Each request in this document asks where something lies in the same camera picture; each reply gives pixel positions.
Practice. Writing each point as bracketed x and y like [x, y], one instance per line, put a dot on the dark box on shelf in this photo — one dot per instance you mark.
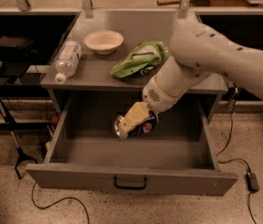
[16, 42]

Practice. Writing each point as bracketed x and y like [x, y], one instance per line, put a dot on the black drawer handle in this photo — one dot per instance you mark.
[130, 184]

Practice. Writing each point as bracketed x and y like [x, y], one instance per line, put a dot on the clear plastic water bottle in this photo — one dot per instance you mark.
[67, 60]

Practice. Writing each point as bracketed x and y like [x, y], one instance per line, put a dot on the blue pepsi can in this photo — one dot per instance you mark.
[145, 127]

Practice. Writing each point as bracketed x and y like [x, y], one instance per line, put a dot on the black metal stand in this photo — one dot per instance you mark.
[10, 122]

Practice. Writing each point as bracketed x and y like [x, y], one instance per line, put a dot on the grey cabinet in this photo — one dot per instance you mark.
[92, 74]

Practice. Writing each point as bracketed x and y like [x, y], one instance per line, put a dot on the black power adapter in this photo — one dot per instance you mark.
[252, 182]

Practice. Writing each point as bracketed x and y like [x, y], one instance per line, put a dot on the wooden stick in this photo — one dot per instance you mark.
[168, 2]

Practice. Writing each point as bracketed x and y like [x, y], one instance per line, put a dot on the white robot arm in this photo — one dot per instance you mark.
[197, 51]

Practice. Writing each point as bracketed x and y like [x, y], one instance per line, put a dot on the green chip bag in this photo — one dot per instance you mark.
[144, 58]

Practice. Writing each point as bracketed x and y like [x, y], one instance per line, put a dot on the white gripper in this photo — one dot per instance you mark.
[154, 99]

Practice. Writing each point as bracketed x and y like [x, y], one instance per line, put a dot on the grey open top drawer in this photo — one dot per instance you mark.
[177, 157]

